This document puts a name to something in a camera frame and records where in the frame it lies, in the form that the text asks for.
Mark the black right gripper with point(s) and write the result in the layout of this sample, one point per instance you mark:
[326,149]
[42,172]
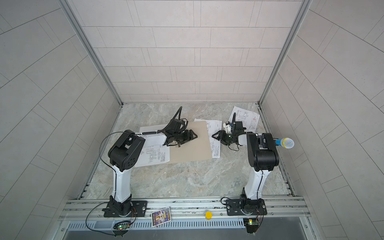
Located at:
[222,136]

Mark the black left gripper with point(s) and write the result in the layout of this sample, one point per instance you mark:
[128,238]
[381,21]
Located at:
[187,138]

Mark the beige cardboard folder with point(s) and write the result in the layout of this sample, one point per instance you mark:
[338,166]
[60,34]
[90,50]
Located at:
[195,150]

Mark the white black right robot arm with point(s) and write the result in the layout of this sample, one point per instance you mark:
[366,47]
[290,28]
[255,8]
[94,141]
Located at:
[262,157]

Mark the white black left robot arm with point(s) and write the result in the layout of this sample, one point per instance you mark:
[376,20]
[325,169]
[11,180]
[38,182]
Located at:
[129,149]

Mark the red-stamped technical drawing sheet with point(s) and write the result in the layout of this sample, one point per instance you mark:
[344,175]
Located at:
[249,119]

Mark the colourful printed card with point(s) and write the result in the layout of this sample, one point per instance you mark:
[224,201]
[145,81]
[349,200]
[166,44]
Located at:
[161,216]

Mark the right circuit board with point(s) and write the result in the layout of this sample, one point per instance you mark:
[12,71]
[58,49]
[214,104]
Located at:
[251,225]

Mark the left green circuit board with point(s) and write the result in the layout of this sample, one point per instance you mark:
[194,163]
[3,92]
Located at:
[122,226]

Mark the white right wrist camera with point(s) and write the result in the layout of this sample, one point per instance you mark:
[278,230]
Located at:
[228,128]

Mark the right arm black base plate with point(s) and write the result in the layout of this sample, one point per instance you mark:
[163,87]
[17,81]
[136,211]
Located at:
[246,207]

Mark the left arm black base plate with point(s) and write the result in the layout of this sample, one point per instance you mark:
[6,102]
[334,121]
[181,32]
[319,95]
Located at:
[139,208]

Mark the aluminium front rail frame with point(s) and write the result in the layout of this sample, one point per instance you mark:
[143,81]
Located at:
[186,213]

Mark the aluminium corner frame post left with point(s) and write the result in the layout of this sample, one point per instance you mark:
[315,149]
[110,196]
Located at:
[89,49]

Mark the aluminium corner frame post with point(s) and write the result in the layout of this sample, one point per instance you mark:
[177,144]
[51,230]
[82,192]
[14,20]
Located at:
[89,49]
[287,44]

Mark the aluminium corner frame post right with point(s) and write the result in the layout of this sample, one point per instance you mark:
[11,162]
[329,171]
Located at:
[287,44]

